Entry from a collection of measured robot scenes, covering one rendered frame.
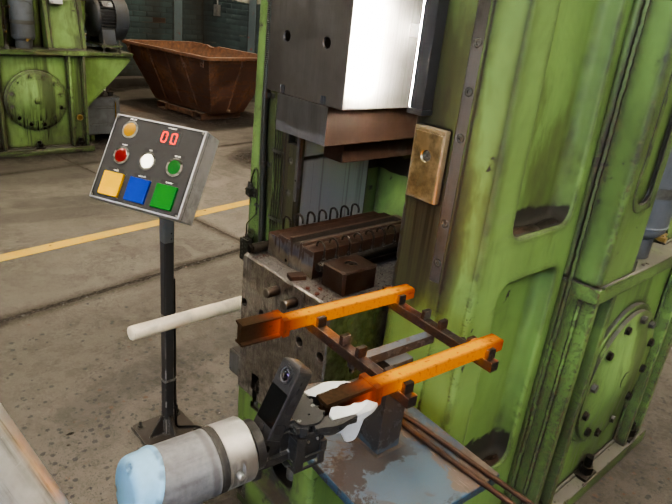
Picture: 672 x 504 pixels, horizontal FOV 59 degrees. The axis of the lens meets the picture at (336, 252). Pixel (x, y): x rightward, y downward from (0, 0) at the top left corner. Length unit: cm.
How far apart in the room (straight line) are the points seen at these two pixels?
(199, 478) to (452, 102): 93
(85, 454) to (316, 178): 132
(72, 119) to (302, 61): 498
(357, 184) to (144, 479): 136
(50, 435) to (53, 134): 421
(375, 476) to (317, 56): 93
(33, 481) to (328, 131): 101
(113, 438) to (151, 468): 171
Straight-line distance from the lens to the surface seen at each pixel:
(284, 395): 85
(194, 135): 188
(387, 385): 98
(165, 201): 185
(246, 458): 83
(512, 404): 193
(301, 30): 152
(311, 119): 149
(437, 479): 124
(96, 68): 669
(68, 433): 256
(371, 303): 123
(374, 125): 156
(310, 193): 183
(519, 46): 129
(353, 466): 123
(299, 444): 89
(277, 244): 167
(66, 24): 637
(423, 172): 141
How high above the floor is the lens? 159
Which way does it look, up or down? 22 degrees down
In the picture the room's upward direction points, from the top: 6 degrees clockwise
